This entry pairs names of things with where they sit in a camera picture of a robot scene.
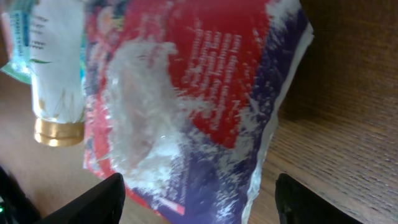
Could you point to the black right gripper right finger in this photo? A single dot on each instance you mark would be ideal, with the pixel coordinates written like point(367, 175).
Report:
point(297, 204)

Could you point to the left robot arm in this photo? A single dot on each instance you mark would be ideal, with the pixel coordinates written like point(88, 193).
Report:
point(15, 206)

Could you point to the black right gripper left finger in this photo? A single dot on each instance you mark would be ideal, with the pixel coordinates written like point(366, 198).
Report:
point(102, 204)

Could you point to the red purple tissue pack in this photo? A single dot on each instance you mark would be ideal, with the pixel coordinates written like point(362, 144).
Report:
point(182, 99)

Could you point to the teal soap pouch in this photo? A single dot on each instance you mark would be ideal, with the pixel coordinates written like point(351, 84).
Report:
point(15, 24)

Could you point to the white tube gold cap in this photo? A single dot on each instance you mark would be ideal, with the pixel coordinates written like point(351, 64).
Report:
point(56, 27)

